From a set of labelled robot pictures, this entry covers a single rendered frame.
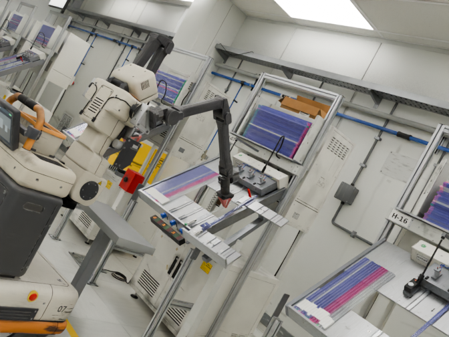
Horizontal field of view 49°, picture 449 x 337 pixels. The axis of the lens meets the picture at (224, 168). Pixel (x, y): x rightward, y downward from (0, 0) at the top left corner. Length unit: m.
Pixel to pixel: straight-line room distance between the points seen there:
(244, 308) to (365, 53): 2.96
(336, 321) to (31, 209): 1.40
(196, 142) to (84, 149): 2.08
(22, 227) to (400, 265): 1.76
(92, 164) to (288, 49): 3.87
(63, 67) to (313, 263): 4.40
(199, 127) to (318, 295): 2.42
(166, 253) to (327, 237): 1.75
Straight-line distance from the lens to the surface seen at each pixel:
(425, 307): 2.42
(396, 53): 5.11
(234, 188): 3.24
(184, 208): 3.10
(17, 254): 2.27
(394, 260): 2.64
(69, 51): 7.24
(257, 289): 3.44
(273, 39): 6.17
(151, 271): 3.53
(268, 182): 3.15
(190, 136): 4.40
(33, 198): 2.16
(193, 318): 2.83
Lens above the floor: 1.16
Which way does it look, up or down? 1 degrees down
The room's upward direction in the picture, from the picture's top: 29 degrees clockwise
